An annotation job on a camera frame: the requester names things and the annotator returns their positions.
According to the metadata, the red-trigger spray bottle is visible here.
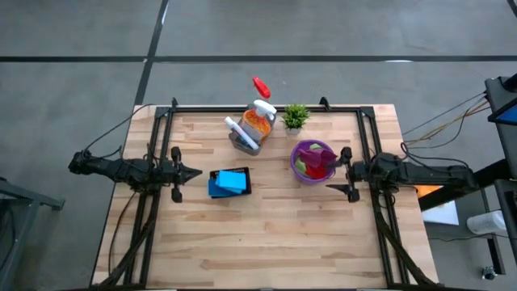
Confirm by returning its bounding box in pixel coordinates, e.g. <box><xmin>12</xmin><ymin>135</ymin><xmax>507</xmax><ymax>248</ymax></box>
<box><xmin>251</xmin><ymin>76</ymin><xmax>272</xmax><ymax>100</ymax></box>

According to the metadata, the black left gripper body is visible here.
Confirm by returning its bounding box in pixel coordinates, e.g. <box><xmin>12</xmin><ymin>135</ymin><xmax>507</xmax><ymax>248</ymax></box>
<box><xmin>161</xmin><ymin>145</ymin><xmax>185</xmax><ymax>203</ymax></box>

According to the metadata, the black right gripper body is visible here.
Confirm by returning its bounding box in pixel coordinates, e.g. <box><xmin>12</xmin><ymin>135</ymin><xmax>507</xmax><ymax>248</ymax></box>
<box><xmin>341</xmin><ymin>145</ymin><xmax>367</xmax><ymax>203</ymax></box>

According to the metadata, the grey plastic caddy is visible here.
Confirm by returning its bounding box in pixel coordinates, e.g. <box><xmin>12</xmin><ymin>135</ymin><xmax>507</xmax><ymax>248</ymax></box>
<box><xmin>228</xmin><ymin>103</ymin><xmax>278</xmax><ymax>157</ymax></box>

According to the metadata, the pink cloth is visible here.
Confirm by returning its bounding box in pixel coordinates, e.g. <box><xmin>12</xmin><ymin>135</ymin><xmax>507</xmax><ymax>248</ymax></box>
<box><xmin>297</xmin><ymin>147</ymin><xmax>338</xmax><ymax>170</ymax></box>

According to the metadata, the green cloth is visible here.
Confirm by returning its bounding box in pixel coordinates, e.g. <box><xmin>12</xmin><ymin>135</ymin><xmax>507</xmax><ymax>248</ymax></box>
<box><xmin>294</xmin><ymin>142</ymin><xmax>324</xmax><ymax>176</ymax></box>

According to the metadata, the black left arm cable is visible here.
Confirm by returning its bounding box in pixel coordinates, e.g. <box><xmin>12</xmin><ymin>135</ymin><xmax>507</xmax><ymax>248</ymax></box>
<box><xmin>82</xmin><ymin>103</ymin><xmax>158</xmax><ymax>154</ymax></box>

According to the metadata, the black slotted plastic basket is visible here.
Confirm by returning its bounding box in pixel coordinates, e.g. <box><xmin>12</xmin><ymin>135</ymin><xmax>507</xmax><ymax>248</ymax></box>
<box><xmin>208</xmin><ymin>167</ymin><xmax>253</xmax><ymax>200</ymax></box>

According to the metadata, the black aluminium rig frame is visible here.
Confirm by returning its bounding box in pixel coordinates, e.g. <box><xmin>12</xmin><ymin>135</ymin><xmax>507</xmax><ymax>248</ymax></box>
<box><xmin>90</xmin><ymin>96</ymin><xmax>442</xmax><ymax>290</ymax></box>

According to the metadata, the black equipment cart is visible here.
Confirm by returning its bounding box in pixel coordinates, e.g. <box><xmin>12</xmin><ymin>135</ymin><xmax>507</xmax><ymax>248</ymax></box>
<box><xmin>484</xmin><ymin>74</ymin><xmax>517</xmax><ymax>179</ymax></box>

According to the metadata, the red cloth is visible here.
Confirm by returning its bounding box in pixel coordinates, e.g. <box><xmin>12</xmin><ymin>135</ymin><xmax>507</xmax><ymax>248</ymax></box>
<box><xmin>305</xmin><ymin>163</ymin><xmax>329</xmax><ymax>180</ymax></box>

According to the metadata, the white paper sheet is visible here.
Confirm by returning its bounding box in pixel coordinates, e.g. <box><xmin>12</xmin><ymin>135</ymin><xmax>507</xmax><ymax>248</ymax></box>
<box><xmin>422</xmin><ymin>200</ymin><xmax>460</xmax><ymax>226</ymax></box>

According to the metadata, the orange spray bottle white trigger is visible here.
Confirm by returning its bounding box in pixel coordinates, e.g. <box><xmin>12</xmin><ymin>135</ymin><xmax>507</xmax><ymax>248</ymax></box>
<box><xmin>241</xmin><ymin>99</ymin><xmax>278</xmax><ymax>141</ymax></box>

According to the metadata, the green plant in white pot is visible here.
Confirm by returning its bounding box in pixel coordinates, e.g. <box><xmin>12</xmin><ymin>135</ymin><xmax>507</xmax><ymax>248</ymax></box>
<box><xmin>281</xmin><ymin>103</ymin><xmax>311</xmax><ymax>136</ymax></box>

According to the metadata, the white plastic restorer bottle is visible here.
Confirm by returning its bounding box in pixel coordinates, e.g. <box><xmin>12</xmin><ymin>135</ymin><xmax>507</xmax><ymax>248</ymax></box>
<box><xmin>224</xmin><ymin>116</ymin><xmax>260</xmax><ymax>151</ymax></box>

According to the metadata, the white paper towel roll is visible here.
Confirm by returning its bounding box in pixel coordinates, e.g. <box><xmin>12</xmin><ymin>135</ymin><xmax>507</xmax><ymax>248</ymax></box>
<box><xmin>466</xmin><ymin>209</ymin><xmax>508</xmax><ymax>236</ymax></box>

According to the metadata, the purple plastic bucket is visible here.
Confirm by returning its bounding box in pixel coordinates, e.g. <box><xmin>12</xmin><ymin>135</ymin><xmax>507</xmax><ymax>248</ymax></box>
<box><xmin>289</xmin><ymin>139</ymin><xmax>338</xmax><ymax>185</ymax></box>

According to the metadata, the grey metal table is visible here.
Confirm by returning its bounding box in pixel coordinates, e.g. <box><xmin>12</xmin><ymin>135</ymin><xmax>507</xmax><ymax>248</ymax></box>
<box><xmin>0</xmin><ymin>176</ymin><xmax>66</xmax><ymax>291</ymax></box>

